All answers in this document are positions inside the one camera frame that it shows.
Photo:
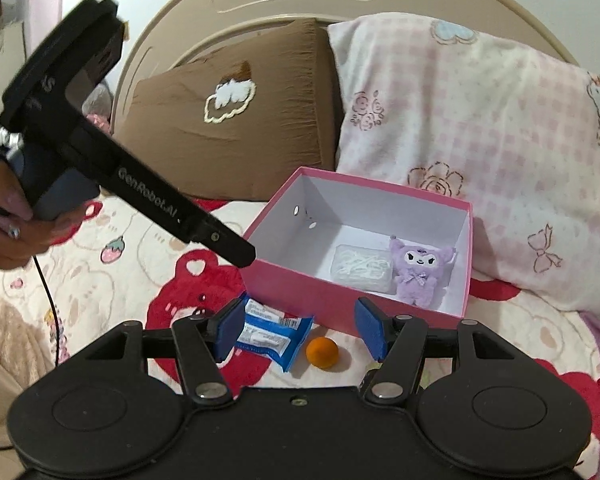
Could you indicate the pink hanging cloth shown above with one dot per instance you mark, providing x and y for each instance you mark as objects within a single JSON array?
[{"x": 45, "y": 5}]

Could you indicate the blue snack packet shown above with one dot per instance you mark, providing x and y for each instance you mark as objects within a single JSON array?
[{"x": 270, "y": 335}]

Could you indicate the pink cardboard box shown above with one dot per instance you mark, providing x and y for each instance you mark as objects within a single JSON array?
[{"x": 300, "y": 290}]

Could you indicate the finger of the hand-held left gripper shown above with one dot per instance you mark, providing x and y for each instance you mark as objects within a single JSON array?
[{"x": 220, "y": 240}]

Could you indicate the small orange ball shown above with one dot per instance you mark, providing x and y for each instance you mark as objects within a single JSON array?
[{"x": 322, "y": 352}]

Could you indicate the beige fleece cloth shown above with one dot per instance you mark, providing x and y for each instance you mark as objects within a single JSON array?
[{"x": 10, "y": 340}]

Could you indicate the person's left hand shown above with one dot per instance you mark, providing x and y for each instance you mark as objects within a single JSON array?
[{"x": 25, "y": 245}]

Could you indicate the pink checked pillow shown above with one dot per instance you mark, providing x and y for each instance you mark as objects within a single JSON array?
[{"x": 480, "y": 125}]

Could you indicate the brown pillow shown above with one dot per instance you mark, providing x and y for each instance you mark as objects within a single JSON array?
[{"x": 180, "y": 125}]

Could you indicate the bear printed blanket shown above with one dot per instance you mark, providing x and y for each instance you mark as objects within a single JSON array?
[{"x": 130, "y": 280}]

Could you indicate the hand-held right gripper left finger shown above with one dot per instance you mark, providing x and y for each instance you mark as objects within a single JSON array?
[{"x": 228, "y": 330}]

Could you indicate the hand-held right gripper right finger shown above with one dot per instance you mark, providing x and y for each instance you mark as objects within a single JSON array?
[{"x": 370, "y": 327}]

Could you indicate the clear plastic packet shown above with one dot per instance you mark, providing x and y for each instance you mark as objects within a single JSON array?
[{"x": 360, "y": 267}]

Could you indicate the purple plush toy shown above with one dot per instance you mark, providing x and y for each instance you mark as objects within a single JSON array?
[{"x": 420, "y": 270}]

